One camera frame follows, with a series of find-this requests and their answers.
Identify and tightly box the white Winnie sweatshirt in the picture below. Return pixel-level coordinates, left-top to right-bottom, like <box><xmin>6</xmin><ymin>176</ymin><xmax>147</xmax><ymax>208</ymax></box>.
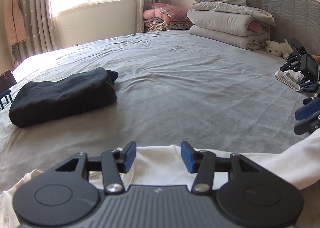
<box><xmin>1</xmin><ymin>137</ymin><xmax>319</xmax><ymax>227</ymax></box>

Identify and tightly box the person's right hand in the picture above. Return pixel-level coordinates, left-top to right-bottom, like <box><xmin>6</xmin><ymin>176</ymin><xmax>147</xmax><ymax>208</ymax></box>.
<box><xmin>312</xmin><ymin>55</ymin><xmax>320</xmax><ymax>64</ymax></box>

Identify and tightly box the small white folded garment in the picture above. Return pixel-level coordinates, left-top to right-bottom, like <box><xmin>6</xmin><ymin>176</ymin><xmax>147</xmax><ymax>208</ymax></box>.
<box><xmin>274</xmin><ymin>69</ymin><xmax>304</xmax><ymax>92</ymax></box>

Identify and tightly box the white plush toy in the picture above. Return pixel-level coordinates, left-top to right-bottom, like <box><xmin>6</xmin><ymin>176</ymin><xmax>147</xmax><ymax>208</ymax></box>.
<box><xmin>265</xmin><ymin>39</ymin><xmax>293</xmax><ymax>59</ymax></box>

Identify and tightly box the grey quilted headboard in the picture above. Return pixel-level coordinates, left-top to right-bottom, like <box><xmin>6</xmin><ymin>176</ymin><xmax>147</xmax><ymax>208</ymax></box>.
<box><xmin>262</xmin><ymin>0</ymin><xmax>320</xmax><ymax>55</ymax></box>

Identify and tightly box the folded grey quilt stack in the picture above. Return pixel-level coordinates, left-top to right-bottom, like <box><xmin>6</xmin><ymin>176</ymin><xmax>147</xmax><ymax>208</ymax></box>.
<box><xmin>187</xmin><ymin>0</ymin><xmax>276</xmax><ymax>50</ymax></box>

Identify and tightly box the folded black garment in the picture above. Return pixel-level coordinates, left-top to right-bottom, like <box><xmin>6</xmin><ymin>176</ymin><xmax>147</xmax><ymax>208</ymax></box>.
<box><xmin>8</xmin><ymin>67</ymin><xmax>119</xmax><ymax>128</ymax></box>

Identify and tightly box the blue phone stand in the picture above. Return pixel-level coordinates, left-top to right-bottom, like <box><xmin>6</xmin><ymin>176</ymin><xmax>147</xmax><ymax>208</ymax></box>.
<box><xmin>0</xmin><ymin>89</ymin><xmax>12</xmax><ymax>110</ymax></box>

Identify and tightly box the landscape phone on stand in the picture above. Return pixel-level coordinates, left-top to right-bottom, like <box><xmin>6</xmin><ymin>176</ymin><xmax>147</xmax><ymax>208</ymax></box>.
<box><xmin>0</xmin><ymin>70</ymin><xmax>17</xmax><ymax>93</ymax></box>

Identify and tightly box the pink pillow pile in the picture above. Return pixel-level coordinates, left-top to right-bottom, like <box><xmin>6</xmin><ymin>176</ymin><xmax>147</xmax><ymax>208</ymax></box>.
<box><xmin>143</xmin><ymin>3</ymin><xmax>193</xmax><ymax>32</ymax></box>

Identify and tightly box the hanging pink jacket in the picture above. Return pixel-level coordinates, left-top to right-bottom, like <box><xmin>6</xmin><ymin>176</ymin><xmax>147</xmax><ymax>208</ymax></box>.
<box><xmin>4</xmin><ymin>0</ymin><xmax>27</xmax><ymax>46</ymax></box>

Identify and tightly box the left grey star curtain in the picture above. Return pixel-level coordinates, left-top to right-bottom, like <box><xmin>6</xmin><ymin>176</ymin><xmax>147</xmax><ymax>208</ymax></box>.
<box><xmin>12</xmin><ymin>0</ymin><xmax>61</xmax><ymax>64</ymax></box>

